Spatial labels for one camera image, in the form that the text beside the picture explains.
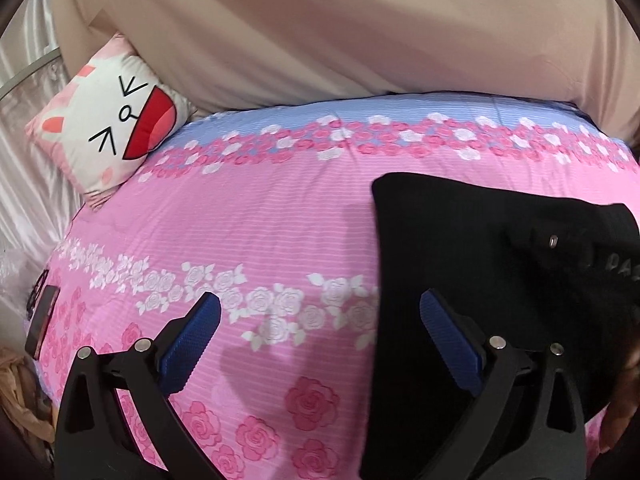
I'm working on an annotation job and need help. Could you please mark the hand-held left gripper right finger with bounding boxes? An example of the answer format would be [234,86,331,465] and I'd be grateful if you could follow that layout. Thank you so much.
[419,289,587,480]

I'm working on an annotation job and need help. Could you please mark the pink floral bed sheet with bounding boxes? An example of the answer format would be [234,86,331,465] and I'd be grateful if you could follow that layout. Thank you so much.
[25,90,640,480]

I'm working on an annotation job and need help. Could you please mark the beige crumpled cloth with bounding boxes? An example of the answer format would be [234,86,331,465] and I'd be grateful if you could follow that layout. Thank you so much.
[0,347,58,446]

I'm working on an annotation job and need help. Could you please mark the black smartphone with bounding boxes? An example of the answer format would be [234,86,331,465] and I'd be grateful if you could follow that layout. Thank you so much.
[25,285,62,359]

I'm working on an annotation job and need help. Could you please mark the pale satin curtain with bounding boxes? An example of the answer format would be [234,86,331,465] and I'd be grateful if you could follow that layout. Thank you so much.
[0,0,88,281]

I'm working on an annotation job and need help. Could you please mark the black cord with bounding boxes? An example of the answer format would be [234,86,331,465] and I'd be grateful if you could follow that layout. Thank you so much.
[25,270,51,318]

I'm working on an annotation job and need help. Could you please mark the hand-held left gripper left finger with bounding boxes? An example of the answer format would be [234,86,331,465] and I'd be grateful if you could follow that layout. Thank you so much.
[55,291,222,480]

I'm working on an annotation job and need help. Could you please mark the cartoon face pillow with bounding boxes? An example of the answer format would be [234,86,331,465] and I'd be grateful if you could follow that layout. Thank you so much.
[25,32,193,211]

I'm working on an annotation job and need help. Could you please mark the black pants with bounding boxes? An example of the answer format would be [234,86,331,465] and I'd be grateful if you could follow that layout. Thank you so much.
[360,172,640,480]

